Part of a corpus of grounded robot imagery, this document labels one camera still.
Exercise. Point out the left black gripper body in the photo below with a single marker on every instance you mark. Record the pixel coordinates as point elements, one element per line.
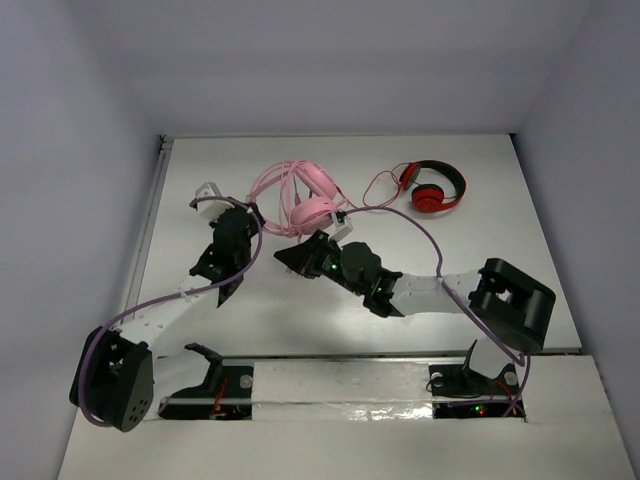
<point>239,211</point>

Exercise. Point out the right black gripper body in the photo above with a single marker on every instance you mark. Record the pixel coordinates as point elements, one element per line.
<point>327,261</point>

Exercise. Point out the pink headphones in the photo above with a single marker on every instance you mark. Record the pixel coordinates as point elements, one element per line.
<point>325,198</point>

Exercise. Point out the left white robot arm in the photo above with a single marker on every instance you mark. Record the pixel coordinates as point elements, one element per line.
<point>113,386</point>

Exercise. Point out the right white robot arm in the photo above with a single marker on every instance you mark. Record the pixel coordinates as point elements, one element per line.
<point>512,309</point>

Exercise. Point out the red black headphones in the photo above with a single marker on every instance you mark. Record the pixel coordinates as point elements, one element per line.
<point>430,198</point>

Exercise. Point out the silver foil tape strip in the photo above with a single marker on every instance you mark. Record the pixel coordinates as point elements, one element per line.
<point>347,390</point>

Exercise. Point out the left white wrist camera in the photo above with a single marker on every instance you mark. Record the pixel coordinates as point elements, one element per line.
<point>209,202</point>

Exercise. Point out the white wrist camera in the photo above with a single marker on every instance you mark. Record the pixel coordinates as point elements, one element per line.
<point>209,202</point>
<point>341,224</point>

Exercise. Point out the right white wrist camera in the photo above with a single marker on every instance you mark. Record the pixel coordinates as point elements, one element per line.
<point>341,224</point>

